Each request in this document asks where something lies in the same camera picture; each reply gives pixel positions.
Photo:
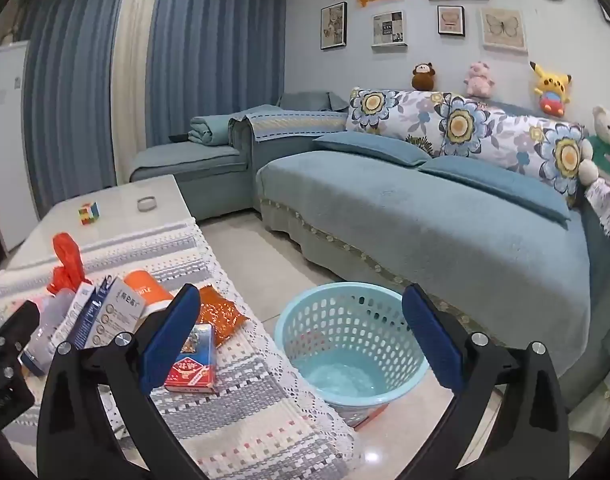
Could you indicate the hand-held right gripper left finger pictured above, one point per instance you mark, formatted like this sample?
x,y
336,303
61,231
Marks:
x,y
169,341

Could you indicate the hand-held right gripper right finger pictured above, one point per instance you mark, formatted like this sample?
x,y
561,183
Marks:
x,y
431,342

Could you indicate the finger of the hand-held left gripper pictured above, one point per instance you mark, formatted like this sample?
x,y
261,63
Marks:
x,y
5,390
16,324

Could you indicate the clear plastic bottle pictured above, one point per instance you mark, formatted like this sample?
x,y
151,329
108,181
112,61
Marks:
x,y
42,342

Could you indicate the red and blue card box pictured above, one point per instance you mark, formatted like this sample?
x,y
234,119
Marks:
x,y
195,365

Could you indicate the orange snack packet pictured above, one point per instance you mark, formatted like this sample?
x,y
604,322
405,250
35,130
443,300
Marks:
x,y
220,312

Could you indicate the white medicine box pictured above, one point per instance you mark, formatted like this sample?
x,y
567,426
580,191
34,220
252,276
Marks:
x,y
116,316

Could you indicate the orange and white bottle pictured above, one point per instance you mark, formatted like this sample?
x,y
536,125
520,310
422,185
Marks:
x,y
145,287

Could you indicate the blue and white carton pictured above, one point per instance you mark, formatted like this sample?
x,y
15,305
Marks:
x,y
82,302

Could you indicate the light blue plastic basket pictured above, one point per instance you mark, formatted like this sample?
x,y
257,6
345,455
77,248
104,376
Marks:
x,y
345,332

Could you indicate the striped woven tablecloth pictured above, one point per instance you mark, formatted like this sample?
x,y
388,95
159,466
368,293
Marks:
x,y
265,400

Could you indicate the teal sofa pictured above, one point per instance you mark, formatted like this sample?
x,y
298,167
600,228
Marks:
x,y
410,225

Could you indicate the colourful puzzle cube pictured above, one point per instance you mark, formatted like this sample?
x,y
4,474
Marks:
x,y
88,213

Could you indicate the white tape roll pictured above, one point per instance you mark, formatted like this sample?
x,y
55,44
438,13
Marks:
x,y
147,204

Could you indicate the blue cushion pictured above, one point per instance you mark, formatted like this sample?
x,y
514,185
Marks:
x,y
495,185
370,149

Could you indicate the white refrigerator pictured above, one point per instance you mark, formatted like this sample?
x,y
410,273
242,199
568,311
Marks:
x,y
7,150

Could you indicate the black remote control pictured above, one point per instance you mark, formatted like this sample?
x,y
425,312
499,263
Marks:
x,y
179,137

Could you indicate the folded teal blanket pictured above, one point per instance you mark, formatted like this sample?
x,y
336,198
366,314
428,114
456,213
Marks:
x,y
210,130

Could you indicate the floral pillow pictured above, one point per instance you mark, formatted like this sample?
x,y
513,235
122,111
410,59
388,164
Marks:
x,y
515,142
400,115

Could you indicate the white lace cloth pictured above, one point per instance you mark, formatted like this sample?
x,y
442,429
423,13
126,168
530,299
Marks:
x,y
607,210

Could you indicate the blue curtain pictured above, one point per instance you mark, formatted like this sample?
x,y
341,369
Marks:
x,y
215,50
75,85

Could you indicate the teal armrest cover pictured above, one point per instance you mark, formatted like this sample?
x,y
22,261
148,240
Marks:
x,y
290,122

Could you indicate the brown monkey plush toy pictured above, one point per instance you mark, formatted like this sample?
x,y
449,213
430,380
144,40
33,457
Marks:
x,y
425,77

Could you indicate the pink pig plush toy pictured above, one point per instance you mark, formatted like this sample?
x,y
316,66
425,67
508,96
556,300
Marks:
x,y
479,80

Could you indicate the white teddy bear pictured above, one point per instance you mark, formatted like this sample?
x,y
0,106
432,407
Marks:
x,y
607,135

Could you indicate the white curtain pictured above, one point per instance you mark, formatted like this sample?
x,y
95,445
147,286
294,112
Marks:
x,y
135,70

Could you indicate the yellow plush toy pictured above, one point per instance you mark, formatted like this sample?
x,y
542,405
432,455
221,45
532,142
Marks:
x,y
550,90

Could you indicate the newspaper print canvas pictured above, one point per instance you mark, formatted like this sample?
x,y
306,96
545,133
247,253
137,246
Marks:
x,y
389,29

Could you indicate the white butterfly picture frame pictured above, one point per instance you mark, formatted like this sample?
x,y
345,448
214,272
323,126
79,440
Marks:
x,y
504,30

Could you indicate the square black picture frame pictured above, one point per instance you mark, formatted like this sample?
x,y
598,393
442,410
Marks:
x,y
451,20

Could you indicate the tall black picture frame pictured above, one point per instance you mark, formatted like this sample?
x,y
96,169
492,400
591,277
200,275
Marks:
x,y
333,25

